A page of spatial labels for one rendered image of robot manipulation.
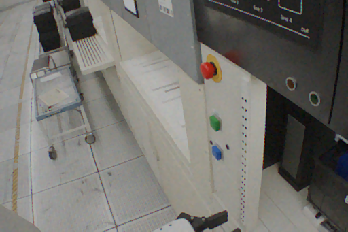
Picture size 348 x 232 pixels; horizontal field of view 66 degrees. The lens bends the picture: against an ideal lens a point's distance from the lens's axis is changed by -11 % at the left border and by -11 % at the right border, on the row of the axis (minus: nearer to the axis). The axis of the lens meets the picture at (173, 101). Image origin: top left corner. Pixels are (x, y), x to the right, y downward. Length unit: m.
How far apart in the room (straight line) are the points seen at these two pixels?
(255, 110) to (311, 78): 0.21
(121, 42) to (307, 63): 1.75
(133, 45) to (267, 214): 1.51
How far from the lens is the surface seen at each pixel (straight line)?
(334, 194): 0.81
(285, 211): 0.98
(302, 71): 0.43
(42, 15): 4.03
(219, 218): 0.56
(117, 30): 2.04
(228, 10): 0.55
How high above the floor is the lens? 1.65
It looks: 32 degrees down
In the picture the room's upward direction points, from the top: 9 degrees counter-clockwise
